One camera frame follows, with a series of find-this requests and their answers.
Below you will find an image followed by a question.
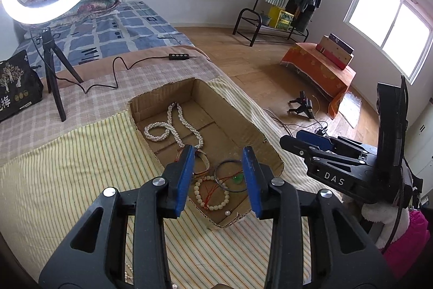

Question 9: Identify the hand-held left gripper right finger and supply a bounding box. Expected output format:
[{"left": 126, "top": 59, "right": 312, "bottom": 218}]
[{"left": 242, "top": 146, "right": 396, "bottom": 289}]

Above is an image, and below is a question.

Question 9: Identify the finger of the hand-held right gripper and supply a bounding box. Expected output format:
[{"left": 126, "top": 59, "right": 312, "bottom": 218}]
[
  {"left": 279, "top": 135, "right": 368, "bottom": 168},
  {"left": 297, "top": 130, "right": 370, "bottom": 157}
]

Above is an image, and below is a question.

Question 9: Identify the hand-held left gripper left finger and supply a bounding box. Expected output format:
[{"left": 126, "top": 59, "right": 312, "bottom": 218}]
[{"left": 38, "top": 144, "right": 196, "bottom": 289}]

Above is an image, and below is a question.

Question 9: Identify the red string green pendant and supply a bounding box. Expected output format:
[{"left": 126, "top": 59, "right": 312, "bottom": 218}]
[{"left": 199, "top": 170, "right": 246, "bottom": 208}]

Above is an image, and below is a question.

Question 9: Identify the cream bead bracelet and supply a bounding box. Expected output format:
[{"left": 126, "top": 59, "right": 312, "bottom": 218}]
[{"left": 193, "top": 176, "right": 231, "bottom": 211}]

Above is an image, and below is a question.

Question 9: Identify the thin black bangle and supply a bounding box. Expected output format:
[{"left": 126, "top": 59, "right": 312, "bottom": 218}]
[{"left": 214, "top": 160, "right": 249, "bottom": 193}]

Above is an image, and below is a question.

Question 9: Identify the long white pearl necklace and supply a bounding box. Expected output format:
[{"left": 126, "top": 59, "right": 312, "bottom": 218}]
[{"left": 144, "top": 102, "right": 204, "bottom": 150}]

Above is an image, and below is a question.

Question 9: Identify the white cabinet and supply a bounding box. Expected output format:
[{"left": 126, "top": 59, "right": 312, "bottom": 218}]
[{"left": 404, "top": 106, "right": 433, "bottom": 176}]

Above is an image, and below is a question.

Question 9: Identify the small black floor stand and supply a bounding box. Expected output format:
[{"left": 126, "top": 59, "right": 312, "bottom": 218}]
[{"left": 287, "top": 91, "right": 315, "bottom": 120}]

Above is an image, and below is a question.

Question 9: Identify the clear plastic sheet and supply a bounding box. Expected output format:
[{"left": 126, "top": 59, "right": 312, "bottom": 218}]
[{"left": 338, "top": 93, "right": 363, "bottom": 129}]

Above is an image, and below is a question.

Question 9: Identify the orange cloth covered table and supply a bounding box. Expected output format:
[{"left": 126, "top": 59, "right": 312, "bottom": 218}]
[{"left": 280, "top": 43, "right": 357, "bottom": 120}]

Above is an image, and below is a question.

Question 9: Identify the tan cardboard gift box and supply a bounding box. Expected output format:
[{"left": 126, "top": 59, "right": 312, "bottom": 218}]
[{"left": 316, "top": 35, "right": 354, "bottom": 70}]

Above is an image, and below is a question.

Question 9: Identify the dark purple flat box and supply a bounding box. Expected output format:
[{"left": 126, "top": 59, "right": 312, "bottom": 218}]
[{"left": 328, "top": 33, "right": 355, "bottom": 57}]

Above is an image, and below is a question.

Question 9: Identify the pink garment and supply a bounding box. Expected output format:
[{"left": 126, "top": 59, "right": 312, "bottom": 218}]
[{"left": 382, "top": 209, "right": 433, "bottom": 278}]

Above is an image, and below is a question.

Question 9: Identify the pink plaid blanket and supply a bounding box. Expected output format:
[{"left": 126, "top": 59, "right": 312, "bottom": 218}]
[{"left": 0, "top": 50, "right": 224, "bottom": 168}]

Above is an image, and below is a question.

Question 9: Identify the window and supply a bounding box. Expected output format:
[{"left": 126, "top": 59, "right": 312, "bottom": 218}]
[{"left": 343, "top": 0, "right": 433, "bottom": 85}]

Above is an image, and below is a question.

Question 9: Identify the yellow box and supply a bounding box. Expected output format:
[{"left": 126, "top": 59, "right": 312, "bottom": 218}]
[{"left": 269, "top": 5, "right": 294, "bottom": 31}]

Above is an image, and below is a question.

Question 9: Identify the blue patterned bed sheet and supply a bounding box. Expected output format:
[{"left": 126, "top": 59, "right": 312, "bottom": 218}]
[{"left": 14, "top": 0, "right": 195, "bottom": 70}]

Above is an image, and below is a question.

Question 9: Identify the black tripod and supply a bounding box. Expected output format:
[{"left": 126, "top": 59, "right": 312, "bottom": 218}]
[{"left": 37, "top": 28, "right": 84, "bottom": 122}]

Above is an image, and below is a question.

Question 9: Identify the black printed snack bag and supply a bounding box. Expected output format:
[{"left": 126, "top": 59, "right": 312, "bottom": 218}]
[{"left": 0, "top": 50, "right": 44, "bottom": 122}]

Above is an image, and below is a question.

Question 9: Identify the thin floor cable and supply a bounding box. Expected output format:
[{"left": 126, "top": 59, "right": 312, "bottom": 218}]
[{"left": 264, "top": 106, "right": 329, "bottom": 138}]

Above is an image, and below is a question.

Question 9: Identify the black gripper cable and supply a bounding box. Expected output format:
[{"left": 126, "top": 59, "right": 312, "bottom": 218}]
[{"left": 382, "top": 164, "right": 424, "bottom": 254}]

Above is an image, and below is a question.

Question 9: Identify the small pearl bead necklace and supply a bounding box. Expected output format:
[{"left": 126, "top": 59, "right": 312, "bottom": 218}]
[{"left": 123, "top": 260, "right": 178, "bottom": 289}]

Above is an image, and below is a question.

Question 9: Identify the black ring light cable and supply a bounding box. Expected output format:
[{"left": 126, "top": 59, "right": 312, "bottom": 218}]
[{"left": 29, "top": 54, "right": 201, "bottom": 95}]

